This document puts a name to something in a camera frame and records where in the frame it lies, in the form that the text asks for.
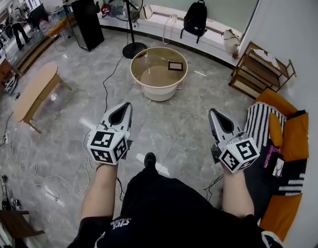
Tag clear water jug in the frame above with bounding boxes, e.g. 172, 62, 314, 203
39, 19, 52, 36

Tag large orange cushion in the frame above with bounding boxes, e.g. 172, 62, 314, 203
280, 112, 310, 163

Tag small white bag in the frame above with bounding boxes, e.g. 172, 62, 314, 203
140, 4, 154, 20

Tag oval wooden table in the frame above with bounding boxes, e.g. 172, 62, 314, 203
13, 61, 72, 134

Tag orange sofa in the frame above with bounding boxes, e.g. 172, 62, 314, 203
247, 88, 310, 242

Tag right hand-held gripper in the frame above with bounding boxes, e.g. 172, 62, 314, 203
208, 108, 261, 175

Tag dark wooden stool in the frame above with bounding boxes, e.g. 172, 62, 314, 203
0, 208, 46, 248

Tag beige shoulder bag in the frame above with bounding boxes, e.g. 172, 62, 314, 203
221, 28, 242, 54

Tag person's black shoe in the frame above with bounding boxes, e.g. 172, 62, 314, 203
144, 152, 157, 169

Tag yellow chair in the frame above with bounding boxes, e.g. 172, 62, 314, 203
47, 18, 69, 40

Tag pink book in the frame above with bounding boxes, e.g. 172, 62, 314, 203
263, 145, 281, 169

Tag white window bench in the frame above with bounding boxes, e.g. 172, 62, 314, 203
97, 4, 243, 69

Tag person's black clothing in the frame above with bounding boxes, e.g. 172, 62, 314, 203
67, 167, 284, 248

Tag wooden shelf rack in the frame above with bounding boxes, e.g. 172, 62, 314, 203
228, 41, 297, 100

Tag black white striped blanket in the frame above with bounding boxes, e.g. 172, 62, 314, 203
243, 101, 287, 147

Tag white card with tree print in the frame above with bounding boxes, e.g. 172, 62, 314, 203
272, 157, 285, 178

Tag person's right forearm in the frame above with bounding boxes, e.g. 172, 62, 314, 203
220, 168, 255, 219

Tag black fan cable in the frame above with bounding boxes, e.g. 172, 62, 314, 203
102, 55, 125, 114

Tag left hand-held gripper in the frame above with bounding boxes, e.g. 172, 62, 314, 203
86, 102, 134, 165

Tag person's left forearm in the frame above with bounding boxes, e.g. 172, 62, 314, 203
80, 162, 119, 220

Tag red helmet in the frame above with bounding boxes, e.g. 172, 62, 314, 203
100, 3, 112, 19

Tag black charger with cables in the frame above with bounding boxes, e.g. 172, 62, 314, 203
1, 174, 22, 212

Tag white floor cable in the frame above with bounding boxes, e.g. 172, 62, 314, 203
7, 138, 98, 202

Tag black monitor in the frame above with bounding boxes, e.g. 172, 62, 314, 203
29, 3, 49, 26

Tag brown wooden chair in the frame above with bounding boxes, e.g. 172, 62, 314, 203
0, 58, 23, 88

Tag black backpack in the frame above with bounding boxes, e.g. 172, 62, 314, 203
179, 0, 208, 44

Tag round glass coffee table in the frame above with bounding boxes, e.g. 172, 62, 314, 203
130, 46, 189, 102

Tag black picture frame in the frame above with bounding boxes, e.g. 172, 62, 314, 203
168, 61, 184, 72

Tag black cloth with white stripes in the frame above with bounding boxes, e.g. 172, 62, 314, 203
277, 173, 307, 197

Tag thin black floor cable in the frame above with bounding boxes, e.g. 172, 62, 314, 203
203, 174, 224, 202

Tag black and white bag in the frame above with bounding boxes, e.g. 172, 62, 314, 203
3, 75, 19, 96

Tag white tote bag long straps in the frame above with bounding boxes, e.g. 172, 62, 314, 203
162, 13, 178, 45

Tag tall black cabinet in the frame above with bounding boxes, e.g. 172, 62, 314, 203
63, 0, 105, 53

